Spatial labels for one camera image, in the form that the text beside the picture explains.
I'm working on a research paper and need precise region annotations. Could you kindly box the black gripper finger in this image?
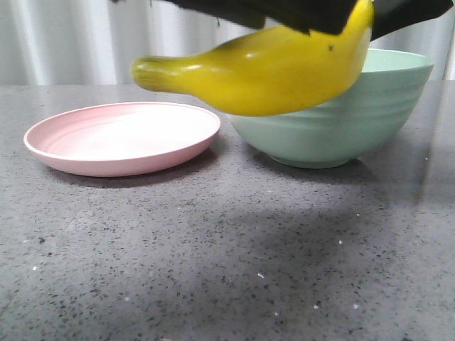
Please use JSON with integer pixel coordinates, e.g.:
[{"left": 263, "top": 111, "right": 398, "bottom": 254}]
[
  {"left": 172, "top": 0, "right": 356, "bottom": 35},
  {"left": 371, "top": 0, "right": 454, "bottom": 40}
]

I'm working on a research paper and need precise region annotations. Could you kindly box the yellow banana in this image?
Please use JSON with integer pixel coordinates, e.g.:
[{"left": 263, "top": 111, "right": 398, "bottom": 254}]
[{"left": 131, "top": 1, "right": 374, "bottom": 117}]

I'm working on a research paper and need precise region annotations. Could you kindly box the green ribbed bowl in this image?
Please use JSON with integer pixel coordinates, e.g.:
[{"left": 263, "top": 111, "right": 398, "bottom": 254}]
[{"left": 227, "top": 48, "right": 434, "bottom": 169}]

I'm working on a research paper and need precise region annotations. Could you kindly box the pink plate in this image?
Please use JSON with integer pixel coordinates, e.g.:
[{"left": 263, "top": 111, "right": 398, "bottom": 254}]
[{"left": 23, "top": 102, "right": 221, "bottom": 177}]

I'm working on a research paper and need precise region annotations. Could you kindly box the white pleated curtain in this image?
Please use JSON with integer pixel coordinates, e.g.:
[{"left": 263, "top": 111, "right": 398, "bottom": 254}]
[{"left": 0, "top": 0, "right": 455, "bottom": 86}]

